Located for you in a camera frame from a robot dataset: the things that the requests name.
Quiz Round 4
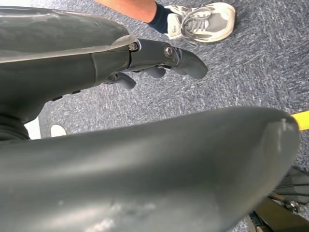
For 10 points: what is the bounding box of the person's bare leg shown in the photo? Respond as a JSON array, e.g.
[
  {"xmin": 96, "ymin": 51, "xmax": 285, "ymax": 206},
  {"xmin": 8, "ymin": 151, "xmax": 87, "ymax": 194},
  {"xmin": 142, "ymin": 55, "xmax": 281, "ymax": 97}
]
[{"xmin": 93, "ymin": 0, "xmax": 175, "ymax": 35}]

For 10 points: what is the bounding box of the small white object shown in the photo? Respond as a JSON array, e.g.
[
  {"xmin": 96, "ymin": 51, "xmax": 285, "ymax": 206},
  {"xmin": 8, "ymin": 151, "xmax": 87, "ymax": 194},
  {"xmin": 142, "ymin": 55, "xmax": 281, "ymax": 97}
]
[
  {"xmin": 24, "ymin": 117, "xmax": 41, "ymax": 141},
  {"xmin": 50, "ymin": 124, "xmax": 67, "ymax": 138}
]

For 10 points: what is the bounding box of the grey white sneaker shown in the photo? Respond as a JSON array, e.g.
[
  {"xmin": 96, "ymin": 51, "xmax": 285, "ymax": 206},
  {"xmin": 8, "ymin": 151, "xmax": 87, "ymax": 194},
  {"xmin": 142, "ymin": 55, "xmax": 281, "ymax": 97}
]
[{"xmin": 164, "ymin": 2, "xmax": 237, "ymax": 44}]

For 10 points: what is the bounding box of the black robot left foot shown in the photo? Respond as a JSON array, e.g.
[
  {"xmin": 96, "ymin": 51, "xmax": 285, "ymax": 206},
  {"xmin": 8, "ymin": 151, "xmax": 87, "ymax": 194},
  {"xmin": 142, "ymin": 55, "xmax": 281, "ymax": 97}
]
[{"xmin": 248, "ymin": 166, "xmax": 309, "ymax": 232}]

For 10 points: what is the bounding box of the yellow floor tape frame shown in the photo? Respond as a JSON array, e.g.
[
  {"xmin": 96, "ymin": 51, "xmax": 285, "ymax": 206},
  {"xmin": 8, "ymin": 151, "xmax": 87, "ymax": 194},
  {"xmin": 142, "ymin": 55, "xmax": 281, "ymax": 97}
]
[{"xmin": 292, "ymin": 110, "xmax": 309, "ymax": 132}]

